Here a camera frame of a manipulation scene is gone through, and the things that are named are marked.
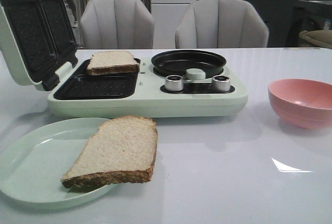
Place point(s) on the bread slice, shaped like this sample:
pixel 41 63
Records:
pixel 123 150
pixel 112 62

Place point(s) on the green sandwich maker lid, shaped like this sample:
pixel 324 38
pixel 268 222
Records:
pixel 37 42

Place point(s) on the green breakfast maker base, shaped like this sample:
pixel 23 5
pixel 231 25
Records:
pixel 142 94

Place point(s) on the left silver control knob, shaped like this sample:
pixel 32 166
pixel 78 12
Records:
pixel 174 83

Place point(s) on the silver control knob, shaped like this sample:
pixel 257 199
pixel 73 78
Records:
pixel 174 83
pixel 221 83

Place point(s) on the black round frying pan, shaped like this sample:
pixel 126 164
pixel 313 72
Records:
pixel 176 62

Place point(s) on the right silver control knob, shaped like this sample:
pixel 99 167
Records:
pixel 221 83

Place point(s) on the right grey fabric chair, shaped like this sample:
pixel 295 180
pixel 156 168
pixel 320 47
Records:
pixel 221 24

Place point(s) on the grey fabric chair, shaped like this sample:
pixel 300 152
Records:
pixel 117 24
pixel 221 24

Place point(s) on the left grey fabric chair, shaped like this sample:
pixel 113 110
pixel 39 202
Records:
pixel 117 24

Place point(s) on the white refrigerator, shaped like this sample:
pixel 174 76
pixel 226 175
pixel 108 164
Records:
pixel 167 15

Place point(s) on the pink bowl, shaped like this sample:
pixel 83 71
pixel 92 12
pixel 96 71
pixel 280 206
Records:
pixel 302 102

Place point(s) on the light green plate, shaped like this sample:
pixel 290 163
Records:
pixel 31 167

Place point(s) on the dark washing machine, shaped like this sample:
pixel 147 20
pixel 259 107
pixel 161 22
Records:
pixel 308 16

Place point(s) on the beige sofa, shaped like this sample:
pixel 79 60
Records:
pixel 317 38

